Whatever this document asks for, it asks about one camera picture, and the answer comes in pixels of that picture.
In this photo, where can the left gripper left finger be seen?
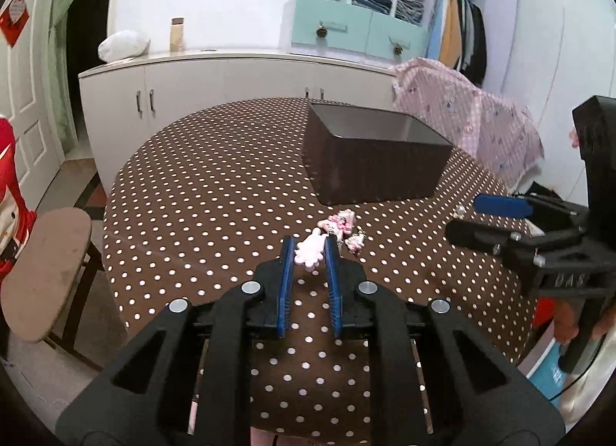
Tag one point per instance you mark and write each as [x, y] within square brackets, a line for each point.
[185, 379]

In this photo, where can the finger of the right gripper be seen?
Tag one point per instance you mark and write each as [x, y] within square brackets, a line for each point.
[507, 207]
[506, 244]

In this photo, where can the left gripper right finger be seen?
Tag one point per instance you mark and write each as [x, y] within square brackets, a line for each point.
[435, 378]

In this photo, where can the dark rectangular metal box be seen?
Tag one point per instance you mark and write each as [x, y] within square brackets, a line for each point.
[356, 155]

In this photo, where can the pink flower hair clip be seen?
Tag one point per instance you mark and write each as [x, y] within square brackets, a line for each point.
[309, 253]

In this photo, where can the pink bow hair clip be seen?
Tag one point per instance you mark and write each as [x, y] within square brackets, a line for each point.
[341, 225]

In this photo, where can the right hand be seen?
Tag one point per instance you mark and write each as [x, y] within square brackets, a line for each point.
[566, 327]

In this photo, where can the pink patterned cloth cover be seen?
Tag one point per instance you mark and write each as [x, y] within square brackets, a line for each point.
[497, 132]

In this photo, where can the hanging clothes row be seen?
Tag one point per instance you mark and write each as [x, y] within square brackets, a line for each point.
[458, 39]

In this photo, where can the brown polka dot tablecloth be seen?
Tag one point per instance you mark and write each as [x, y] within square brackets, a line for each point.
[206, 199]

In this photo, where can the teal drawer unit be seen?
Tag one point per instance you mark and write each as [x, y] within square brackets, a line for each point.
[336, 30]

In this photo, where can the white low sideboard cabinet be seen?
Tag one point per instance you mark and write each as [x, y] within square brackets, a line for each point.
[126, 102]

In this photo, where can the white panel door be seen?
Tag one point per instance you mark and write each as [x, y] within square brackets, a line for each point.
[26, 99]

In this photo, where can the beige jar on cabinet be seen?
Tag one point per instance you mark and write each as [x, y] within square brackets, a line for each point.
[176, 42]

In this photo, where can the white pillow bag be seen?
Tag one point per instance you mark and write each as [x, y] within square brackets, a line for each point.
[123, 44]

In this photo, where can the red diamond door decoration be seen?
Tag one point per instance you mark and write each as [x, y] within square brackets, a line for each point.
[13, 20]

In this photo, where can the green door curtain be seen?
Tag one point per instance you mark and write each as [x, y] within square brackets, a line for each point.
[61, 109]

